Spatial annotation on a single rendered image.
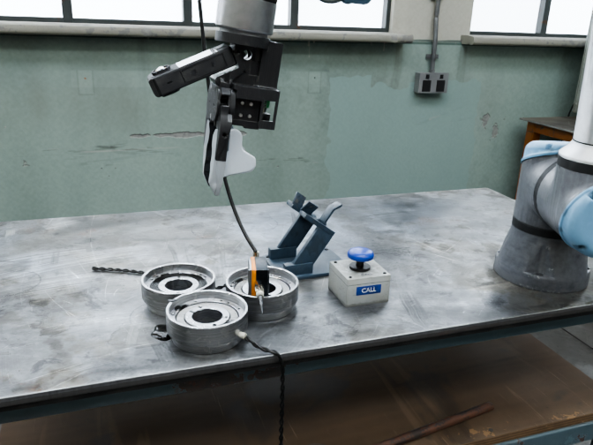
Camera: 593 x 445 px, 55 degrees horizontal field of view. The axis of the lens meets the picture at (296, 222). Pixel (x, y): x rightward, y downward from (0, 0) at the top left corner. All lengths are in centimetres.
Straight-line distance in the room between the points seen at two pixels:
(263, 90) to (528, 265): 51
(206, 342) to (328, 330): 17
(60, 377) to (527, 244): 71
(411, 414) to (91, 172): 169
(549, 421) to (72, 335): 80
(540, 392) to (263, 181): 163
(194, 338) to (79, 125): 172
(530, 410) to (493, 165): 204
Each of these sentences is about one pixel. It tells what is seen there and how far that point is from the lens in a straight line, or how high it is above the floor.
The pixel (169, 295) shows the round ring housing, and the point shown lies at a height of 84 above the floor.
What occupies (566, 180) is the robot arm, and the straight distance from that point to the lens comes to 85.
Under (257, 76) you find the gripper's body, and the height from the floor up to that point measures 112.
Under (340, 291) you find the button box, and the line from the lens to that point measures 87.
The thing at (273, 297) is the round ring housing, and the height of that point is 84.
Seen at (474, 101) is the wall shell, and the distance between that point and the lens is 291.
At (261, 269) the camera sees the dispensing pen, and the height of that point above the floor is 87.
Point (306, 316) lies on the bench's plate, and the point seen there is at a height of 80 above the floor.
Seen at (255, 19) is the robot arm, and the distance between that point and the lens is 75.
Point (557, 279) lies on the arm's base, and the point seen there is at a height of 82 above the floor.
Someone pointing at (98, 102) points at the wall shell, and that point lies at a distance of 236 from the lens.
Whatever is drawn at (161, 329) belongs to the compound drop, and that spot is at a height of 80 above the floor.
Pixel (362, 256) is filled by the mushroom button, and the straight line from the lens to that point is 85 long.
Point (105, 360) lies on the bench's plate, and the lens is 75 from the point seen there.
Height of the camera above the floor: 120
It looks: 20 degrees down
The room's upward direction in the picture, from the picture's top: 2 degrees clockwise
